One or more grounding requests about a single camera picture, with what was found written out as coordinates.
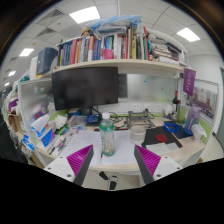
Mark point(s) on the white paper sheets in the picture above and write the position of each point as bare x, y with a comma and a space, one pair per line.
124, 149

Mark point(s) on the blue ring object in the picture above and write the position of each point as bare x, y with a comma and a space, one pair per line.
171, 127

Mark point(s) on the green plastic water bottle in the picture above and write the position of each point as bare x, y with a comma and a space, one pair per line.
107, 135

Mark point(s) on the grey metal stand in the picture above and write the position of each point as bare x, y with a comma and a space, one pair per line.
140, 118

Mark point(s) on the clear plastic box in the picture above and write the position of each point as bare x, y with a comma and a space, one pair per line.
77, 121

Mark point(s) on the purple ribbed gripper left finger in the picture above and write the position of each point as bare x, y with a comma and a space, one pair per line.
79, 163

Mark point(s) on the plastic wrapped bag on top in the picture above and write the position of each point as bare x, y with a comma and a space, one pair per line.
114, 24

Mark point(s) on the row of books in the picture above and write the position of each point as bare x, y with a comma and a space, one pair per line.
126, 45

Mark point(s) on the white wall shelf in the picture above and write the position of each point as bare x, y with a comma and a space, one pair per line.
127, 66

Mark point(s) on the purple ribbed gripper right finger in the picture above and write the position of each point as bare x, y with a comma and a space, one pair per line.
147, 162

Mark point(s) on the pink cup on shelf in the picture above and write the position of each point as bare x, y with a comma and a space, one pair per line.
107, 54

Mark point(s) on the stacked books right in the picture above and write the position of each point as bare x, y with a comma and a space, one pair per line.
163, 51

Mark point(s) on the tissue box with tissues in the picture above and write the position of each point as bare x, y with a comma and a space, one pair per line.
43, 132

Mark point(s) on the black computer monitor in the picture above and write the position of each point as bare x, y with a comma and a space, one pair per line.
75, 88

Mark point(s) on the dark blue box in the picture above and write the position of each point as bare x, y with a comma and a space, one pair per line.
45, 58

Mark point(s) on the white crumpled tissue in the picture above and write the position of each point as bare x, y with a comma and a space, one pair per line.
198, 132

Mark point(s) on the white translucent cup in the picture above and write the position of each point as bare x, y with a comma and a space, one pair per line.
137, 134

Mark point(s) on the purple hanging banner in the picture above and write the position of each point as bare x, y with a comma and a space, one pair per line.
189, 80

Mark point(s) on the purple water bottle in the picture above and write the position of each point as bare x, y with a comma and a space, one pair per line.
192, 118

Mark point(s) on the red round coaster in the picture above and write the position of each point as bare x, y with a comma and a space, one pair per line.
161, 138

